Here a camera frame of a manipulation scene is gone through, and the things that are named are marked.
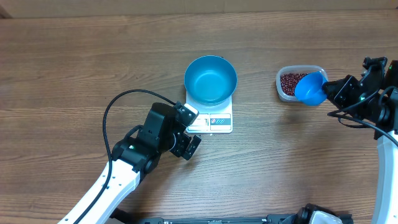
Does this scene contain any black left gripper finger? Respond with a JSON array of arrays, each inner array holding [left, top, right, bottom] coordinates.
[[182, 135, 201, 161], [174, 101, 199, 127]]

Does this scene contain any blue plastic measuring scoop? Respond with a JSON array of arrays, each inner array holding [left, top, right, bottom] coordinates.
[[294, 72, 327, 106]]

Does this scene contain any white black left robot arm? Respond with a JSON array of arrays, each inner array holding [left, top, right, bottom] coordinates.
[[61, 103, 201, 223]]

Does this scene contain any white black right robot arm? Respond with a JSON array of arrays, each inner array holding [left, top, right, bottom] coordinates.
[[322, 75, 397, 224]]

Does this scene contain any white digital kitchen scale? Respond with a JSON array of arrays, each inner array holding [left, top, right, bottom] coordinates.
[[186, 94, 233, 134]]

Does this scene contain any teal metal bowl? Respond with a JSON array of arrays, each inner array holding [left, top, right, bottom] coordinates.
[[184, 55, 238, 105]]

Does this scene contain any clear container of red beans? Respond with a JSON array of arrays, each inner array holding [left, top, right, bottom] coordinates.
[[275, 65, 328, 103]]

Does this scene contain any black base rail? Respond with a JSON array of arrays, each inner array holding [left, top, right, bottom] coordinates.
[[106, 203, 354, 224]]

